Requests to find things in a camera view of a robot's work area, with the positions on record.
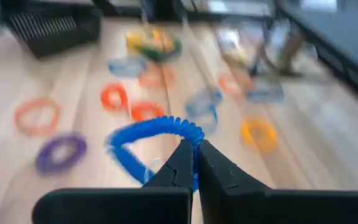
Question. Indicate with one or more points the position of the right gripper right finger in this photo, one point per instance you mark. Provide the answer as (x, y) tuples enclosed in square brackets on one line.
[(275, 208)]

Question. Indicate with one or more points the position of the yellow coil wristband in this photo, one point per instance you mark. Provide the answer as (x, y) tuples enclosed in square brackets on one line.
[(246, 135)]

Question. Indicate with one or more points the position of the orange coil wristband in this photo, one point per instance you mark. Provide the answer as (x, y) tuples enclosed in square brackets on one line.
[(147, 104), (103, 98)]

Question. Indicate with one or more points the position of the purple coil wristband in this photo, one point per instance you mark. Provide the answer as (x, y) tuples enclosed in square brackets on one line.
[(42, 157)]

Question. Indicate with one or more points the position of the yellow green crayon box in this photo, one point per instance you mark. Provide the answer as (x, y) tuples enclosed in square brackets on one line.
[(157, 46)]

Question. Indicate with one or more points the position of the black plastic basket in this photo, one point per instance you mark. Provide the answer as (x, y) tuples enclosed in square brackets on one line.
[(54, 31)]

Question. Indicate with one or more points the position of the blue coil wristband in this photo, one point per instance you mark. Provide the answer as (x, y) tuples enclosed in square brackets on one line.
[(154, 126)]

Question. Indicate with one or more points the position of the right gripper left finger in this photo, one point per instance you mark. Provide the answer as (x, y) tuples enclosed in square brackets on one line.
[(120, 205)]

